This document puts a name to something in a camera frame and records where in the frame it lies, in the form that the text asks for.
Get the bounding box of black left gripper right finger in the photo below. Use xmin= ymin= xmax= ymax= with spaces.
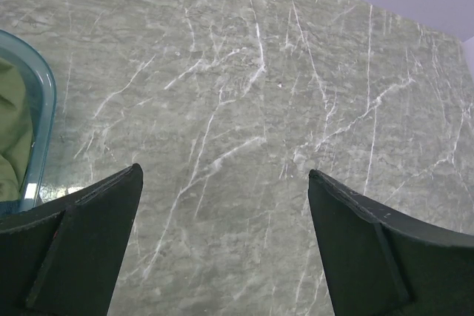
xmin=308 ymin=169 xmax=473 ymax=315

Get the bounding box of translucent teal laundry basket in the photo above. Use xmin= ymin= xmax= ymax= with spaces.
xmin=1 ymin=30 xmax=56 ymax=211

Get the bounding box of olive green tank top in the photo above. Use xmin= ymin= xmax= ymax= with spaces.
xmin=1 ymin=59 xmax=33 ymax=203

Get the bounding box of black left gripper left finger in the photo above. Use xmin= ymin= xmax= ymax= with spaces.
xmin=1 ymin=164 xmax=143 ymax=315

